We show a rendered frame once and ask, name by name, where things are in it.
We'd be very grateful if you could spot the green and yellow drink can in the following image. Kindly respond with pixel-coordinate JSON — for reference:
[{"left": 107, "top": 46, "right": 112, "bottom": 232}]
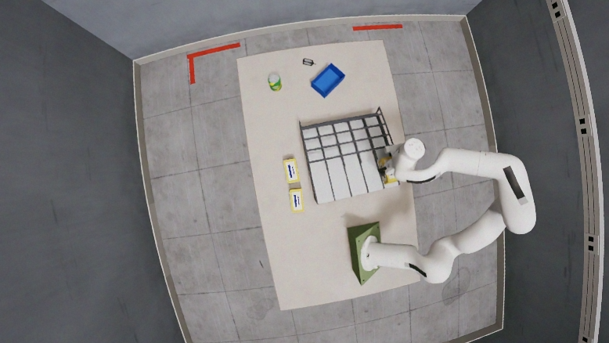
[{"left": 268, "top": 74, "right": 282, "bottom": 92}]

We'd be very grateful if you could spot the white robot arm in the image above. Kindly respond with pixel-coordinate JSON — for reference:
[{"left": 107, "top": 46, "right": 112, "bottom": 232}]
[{"left": 361, "top": 138, "right": 536, "bottom": 283}]

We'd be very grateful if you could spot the blue open tray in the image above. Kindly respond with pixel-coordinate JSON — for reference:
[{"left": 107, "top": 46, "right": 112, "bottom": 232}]
[{"left": 311, "top": 63, "right": 345, "bottom": 98}]

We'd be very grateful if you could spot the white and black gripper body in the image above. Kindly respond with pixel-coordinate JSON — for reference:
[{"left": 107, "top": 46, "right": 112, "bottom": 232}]
[{"left": 384, "top": 159, "right": 395, "bottom": 175}]

